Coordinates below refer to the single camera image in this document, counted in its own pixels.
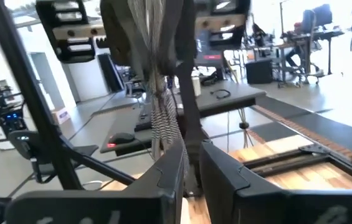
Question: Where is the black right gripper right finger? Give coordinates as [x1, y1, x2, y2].
[199, 140, 352, 224]

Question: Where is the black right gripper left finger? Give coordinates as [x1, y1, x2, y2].
[5, 141, 186, 224]

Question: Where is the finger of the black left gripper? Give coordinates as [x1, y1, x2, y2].
[159, 0, 197, 77]
[100, 0, 153, 77]

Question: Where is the grey braided USB cable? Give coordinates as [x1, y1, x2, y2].
[127, 0, 191, 178]

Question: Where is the computer monitor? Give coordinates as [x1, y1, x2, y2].
[194, 29, 226, 68]

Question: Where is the white cup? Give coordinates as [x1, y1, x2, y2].
[191, 76, 202, 97]

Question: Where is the black computer mouse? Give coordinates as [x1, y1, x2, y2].
[107, 132, 136, 149]

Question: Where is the white cardboard box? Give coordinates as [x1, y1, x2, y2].
[52, 107, 70, 125]

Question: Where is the black cabinet box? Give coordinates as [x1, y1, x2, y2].
[245, 58, 273, 85]

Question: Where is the grey office desk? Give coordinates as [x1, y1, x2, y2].
[99, 80, 267, 156]

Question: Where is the black keyboard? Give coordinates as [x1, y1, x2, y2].
[133, 105, 155, 133]

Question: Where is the black swivel chair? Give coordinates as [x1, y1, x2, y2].
[7, 129, 100, 184]

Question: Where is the black computer with blue lights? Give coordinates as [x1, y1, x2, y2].
[0, 105, 29, 138]

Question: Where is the black office chair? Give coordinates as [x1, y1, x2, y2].
[300, 3, 334, 85]

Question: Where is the short black cable loop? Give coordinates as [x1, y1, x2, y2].
[209, 88, 232, 100]

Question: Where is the black aluminium table frame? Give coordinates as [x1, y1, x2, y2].
[0, 0, 352, 190]

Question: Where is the bundle of thin wires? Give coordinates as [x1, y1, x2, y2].
[237, 107, 254, 149]

